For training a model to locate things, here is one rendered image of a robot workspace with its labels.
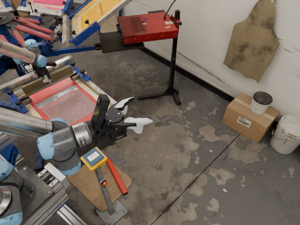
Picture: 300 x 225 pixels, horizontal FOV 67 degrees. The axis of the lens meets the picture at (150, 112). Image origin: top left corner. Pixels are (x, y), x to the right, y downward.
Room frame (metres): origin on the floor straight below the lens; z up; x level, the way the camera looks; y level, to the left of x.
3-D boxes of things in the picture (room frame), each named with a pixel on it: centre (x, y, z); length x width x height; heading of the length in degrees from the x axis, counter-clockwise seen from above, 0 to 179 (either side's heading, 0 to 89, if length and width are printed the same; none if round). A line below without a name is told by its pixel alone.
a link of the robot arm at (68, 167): (0.44, 0.29, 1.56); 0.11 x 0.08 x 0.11; 27
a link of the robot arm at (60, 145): (0.42, 0.29, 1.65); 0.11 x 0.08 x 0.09; 117
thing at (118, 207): (0.81, 0.37, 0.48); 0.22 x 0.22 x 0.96; 44
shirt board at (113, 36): (2.22, 0.75, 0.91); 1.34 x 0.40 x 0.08; 104
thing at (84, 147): (1.09, 0.47, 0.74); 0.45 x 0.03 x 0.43; 134
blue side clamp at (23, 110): (1.28, 1.04, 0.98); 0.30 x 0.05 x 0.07; 44
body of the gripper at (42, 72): (1.41, 0.82, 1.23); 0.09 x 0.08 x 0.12; 134
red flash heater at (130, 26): (2.40, 0.02, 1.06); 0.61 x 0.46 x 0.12; 104
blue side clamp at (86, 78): (1.66, 0.64, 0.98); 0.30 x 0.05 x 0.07; 44
